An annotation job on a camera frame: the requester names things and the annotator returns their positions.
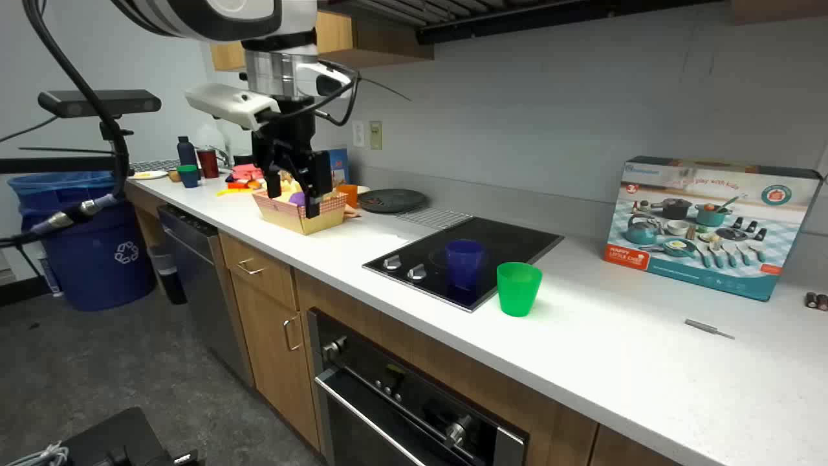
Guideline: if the wooden drawer front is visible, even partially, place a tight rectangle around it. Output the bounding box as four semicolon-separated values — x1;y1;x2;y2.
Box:
218;231;301;314

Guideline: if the stainless steel dishwasher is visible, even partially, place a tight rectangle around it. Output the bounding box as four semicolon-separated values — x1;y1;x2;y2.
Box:
156;201;257;388

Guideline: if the green plastic cup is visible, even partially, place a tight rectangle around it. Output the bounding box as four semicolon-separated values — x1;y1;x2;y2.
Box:
495;259;545;318

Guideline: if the blue recycling bin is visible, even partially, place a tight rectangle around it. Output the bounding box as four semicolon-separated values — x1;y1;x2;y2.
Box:
7;169;161;314

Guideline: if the black built-in oven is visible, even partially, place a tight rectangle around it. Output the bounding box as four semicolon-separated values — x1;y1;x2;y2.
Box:
304;309;530;466

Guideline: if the wooden cabinet door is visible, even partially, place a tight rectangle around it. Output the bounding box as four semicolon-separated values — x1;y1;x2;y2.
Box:
227;274;323;452

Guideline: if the wooden tray with toys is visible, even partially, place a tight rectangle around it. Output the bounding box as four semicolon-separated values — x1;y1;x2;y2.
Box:
250;187;350;237

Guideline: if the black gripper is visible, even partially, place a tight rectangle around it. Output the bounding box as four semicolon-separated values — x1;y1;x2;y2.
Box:
250;98;335;219

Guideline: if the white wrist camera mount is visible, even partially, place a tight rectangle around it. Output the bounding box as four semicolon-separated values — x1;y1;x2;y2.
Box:
183;81;285;134

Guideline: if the black equipment table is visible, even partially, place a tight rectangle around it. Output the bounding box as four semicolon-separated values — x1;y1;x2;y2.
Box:
7;406;201;466

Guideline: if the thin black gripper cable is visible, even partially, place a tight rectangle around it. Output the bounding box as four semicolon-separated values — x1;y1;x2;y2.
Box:
280;56;361;129

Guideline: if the dark red jar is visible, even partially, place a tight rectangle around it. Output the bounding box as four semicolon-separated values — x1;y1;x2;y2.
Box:
196;147;223;181

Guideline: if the blue bottle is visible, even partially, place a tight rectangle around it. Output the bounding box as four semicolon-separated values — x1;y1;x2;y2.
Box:
175;134;200;169

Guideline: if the black range hood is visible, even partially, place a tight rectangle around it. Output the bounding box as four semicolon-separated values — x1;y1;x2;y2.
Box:
319;0;721;46

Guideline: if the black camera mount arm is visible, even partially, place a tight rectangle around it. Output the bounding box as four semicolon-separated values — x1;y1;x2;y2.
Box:
0;0;140;253

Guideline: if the toy cookware cardboard box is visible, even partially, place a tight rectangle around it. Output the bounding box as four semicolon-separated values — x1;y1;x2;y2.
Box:
599;156;824;305

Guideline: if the black stereo camera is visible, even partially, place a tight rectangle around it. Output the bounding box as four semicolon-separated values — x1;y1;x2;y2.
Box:
37;89;162;122

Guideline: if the wooden upper cabinet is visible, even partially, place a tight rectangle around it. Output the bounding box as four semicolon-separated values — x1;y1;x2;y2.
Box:
210;7;438;74
727;0;828;26

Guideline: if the dark round plate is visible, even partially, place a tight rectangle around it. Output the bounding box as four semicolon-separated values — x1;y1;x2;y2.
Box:
357;187;432;217

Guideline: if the blue plastic cup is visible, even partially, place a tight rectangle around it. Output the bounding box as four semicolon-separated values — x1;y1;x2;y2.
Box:
443;237;487;296

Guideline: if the colourful toy pile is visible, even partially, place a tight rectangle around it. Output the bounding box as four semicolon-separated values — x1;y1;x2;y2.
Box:
223;160;266;195

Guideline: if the black glass cooktop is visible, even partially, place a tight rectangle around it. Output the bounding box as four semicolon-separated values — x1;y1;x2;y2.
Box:
361;214;567;314

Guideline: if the orange cup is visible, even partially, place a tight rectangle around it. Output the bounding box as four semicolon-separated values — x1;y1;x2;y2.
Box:
334;181;361;210

